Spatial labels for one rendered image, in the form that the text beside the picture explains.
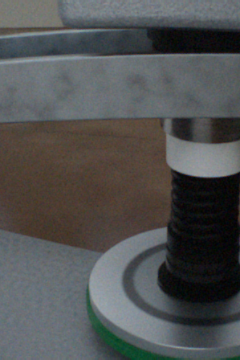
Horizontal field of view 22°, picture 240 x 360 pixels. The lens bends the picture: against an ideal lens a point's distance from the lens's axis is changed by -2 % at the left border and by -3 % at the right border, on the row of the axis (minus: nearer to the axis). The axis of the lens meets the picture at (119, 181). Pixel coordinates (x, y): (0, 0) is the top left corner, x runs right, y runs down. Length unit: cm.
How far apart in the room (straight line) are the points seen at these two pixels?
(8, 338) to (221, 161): 26
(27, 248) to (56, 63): 33
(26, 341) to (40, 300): 7
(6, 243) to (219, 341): 34
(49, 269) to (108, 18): 37
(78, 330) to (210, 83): 28
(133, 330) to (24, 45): 27
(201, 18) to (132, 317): 27
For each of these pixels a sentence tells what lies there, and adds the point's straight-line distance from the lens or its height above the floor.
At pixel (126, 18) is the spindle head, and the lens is 39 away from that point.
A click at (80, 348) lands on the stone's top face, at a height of 87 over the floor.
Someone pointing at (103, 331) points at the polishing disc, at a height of 90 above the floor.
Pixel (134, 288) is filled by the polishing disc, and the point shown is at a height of 92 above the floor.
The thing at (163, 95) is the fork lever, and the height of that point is 111.
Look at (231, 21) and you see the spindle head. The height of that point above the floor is 118.
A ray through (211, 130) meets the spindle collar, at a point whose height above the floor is 108.
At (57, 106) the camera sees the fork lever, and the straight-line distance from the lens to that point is 46.
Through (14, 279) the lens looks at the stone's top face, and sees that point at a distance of 68.
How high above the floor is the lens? 124
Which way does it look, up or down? 25 degrees down
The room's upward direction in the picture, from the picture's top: 2 degrees counter-clockwise
